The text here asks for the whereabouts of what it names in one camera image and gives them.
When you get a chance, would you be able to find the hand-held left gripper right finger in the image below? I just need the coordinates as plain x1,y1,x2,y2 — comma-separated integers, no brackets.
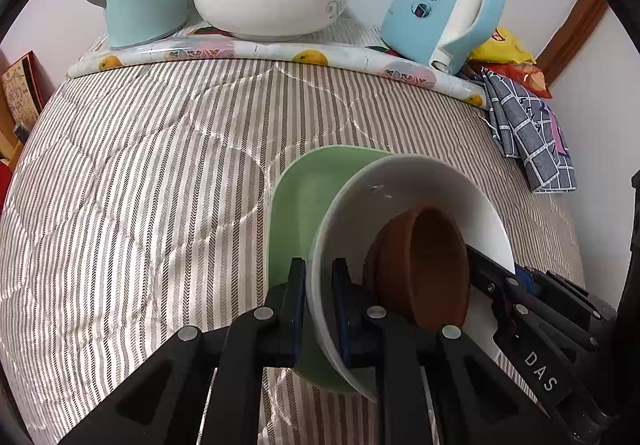
331,257,556,445

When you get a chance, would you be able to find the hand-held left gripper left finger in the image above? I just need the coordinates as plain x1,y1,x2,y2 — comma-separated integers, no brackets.
60,257,307,445

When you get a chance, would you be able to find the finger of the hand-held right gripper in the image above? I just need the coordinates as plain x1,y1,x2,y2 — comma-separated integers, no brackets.
467,247,538,331
515,267,617,351

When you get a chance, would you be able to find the brown bowl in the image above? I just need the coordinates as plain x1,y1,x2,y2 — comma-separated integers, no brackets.
362,199,472,332

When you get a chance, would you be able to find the green plate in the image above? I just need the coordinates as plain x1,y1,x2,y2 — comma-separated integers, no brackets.
267,145,396,393

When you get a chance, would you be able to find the grey plaid cloth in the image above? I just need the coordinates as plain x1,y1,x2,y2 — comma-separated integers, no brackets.
481,68,578,193

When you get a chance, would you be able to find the striped quilted blanket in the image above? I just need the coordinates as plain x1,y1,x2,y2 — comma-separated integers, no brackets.
0,20,586,445

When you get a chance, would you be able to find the red snack bag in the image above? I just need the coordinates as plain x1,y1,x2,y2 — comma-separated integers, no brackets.
462,62,553,99

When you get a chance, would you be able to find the yellow snack bag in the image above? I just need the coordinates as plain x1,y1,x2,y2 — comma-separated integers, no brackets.
467,26,537,65

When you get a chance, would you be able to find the fruit print table mat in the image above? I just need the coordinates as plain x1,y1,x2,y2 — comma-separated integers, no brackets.
67,18,486,107

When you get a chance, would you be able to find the light blue and white kettle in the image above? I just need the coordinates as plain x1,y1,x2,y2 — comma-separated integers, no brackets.
380,0,508,76

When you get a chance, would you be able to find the white bowl with grey swirls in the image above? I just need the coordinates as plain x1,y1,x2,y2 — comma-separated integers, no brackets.
191,0,350,42

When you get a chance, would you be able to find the wooden door frame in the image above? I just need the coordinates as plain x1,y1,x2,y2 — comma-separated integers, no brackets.
535,0,610,86

